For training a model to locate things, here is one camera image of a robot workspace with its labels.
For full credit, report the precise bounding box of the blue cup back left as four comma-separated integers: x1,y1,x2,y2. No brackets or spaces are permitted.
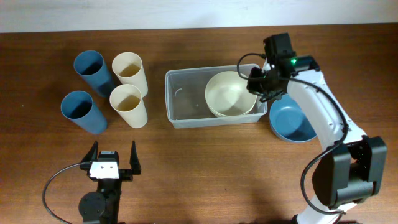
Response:
73,50,116,98

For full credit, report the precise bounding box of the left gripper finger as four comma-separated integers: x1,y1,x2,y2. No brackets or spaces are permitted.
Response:
80,141,98,170
129,141,141,175

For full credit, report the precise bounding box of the cream cup front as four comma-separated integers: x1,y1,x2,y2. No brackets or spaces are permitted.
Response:
109,84,148,129

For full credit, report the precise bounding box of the clear plastic container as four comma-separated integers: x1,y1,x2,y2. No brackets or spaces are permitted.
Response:
165,65,268,129

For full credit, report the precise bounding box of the blue cup front left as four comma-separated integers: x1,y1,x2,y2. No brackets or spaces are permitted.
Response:
60,90,108,134

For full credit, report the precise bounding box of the cream bowl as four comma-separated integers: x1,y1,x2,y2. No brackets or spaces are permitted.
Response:
205,71,257,112
208,106,254,117

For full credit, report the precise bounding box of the cream cup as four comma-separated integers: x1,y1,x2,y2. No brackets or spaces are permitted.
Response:
112,52,148,97
109,84,148,129

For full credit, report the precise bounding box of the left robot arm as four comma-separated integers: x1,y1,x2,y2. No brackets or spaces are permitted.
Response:
78,141,141,223

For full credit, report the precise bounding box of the blue bowl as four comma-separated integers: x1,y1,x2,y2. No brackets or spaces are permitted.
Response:
269,95,317,143

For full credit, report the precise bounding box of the blue cup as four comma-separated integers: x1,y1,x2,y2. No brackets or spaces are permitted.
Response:
73,50,116,98
60,90,108,134

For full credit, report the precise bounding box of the cream cup back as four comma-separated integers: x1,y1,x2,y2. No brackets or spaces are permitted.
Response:
112,52,148,97

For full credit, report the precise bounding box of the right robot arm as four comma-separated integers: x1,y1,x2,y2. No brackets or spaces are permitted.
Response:
247,33,387,223

